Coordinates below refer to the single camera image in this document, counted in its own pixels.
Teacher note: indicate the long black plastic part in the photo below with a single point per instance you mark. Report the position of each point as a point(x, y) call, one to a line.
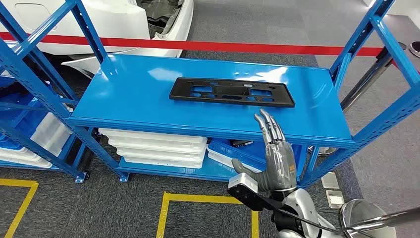
point(178, 92)

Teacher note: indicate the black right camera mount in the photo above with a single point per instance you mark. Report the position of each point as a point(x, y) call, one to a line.
point(249, 198)

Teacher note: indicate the blue plastic crate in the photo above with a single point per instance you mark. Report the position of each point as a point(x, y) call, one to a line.
point(229, 151)
point(13, 138)

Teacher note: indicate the white car body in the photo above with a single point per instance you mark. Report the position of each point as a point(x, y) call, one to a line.
point(115, 19)

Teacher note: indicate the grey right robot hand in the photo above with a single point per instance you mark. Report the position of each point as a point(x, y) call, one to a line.
point(279, 164)

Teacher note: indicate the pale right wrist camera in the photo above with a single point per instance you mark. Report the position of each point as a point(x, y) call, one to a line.
point(242, 182)

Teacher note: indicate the yellow floor tape square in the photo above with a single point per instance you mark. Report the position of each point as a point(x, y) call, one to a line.
point(197, 198)
point(16, 182)

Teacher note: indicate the metal floor socket plate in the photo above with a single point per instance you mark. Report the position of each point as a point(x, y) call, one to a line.
point(329, 180)
point(334, 199)

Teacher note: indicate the small black part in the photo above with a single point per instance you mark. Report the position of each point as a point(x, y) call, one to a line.
point(241, 143)

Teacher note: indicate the red barrier belt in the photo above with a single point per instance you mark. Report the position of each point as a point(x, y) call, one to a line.
point(229, 46)

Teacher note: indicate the blue metal shelf rack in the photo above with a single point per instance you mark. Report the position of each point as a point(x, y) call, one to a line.
point(131, 98)
point(39, 151)

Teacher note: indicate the chrome barrier stanchion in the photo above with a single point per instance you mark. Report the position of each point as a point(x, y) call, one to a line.
point(367, 78)
point(416, 49)
point(361, 213)

